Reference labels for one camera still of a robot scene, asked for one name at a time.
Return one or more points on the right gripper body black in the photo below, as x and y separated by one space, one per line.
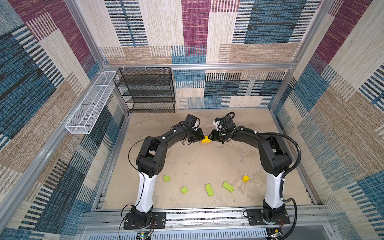
219 136

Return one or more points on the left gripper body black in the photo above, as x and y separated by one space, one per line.
195 135

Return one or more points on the small green block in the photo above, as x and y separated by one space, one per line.
184 190
166 178

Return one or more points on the long green block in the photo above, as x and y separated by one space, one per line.
209 190
228 187

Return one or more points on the natural wood block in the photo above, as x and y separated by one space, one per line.
205 143

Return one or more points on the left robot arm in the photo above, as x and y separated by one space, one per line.
151 161

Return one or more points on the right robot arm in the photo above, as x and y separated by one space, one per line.
279 155

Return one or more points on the yellow cylinder block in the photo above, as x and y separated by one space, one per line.
245 178

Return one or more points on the small green block tilted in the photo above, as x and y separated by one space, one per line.
184 190

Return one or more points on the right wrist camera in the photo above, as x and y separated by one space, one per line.
225 123

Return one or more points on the black mesh wire shelf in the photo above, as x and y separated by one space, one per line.
147 90

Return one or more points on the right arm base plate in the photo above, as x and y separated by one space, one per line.
255 218

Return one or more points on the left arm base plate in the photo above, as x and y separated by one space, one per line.
156 220

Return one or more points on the white mesh wall basket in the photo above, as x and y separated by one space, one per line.
89 110

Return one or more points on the aluminium front rail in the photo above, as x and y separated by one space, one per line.
308 223

